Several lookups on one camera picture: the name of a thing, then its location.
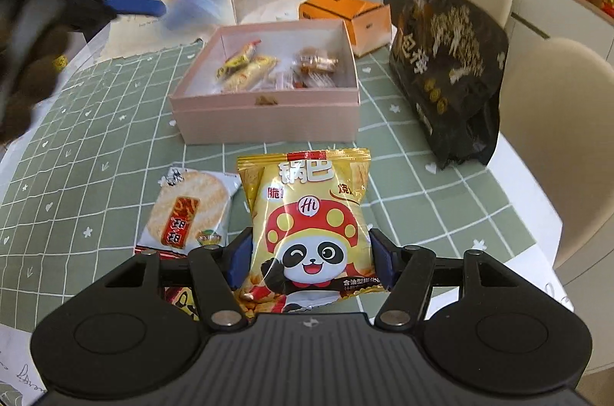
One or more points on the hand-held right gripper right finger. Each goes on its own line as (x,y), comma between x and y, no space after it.
(383,264)

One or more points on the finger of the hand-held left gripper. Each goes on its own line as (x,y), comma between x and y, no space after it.
(139,5)

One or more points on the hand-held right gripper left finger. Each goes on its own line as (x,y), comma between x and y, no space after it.
(236,264)

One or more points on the yellow panda snack packet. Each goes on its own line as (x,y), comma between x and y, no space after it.
(307,214)

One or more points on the pink cardboard box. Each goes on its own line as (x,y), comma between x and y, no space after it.
(268,120)

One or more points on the person's left forearm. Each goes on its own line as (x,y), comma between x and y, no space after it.
(24,99)

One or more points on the red yellow snack packet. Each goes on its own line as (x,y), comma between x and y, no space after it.
(182,303)

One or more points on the round rice cracker packet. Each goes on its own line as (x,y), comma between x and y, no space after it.
(192,204)

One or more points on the yellow wrapped snack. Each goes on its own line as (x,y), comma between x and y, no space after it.
(252,74)
(237,60)

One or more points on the green checked tablecloth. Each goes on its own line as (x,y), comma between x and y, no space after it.
(120,137)

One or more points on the snack packets inside box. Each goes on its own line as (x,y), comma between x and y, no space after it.
(314,59)

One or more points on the orange cardboard box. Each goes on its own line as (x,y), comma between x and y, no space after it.
(345,15)

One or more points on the black printed plum bag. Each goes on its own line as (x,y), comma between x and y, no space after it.
(446,65)

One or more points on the white paper sheet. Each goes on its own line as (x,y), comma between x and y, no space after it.
(19,363)

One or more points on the red gold figurine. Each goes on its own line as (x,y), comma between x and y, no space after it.
(609,2)

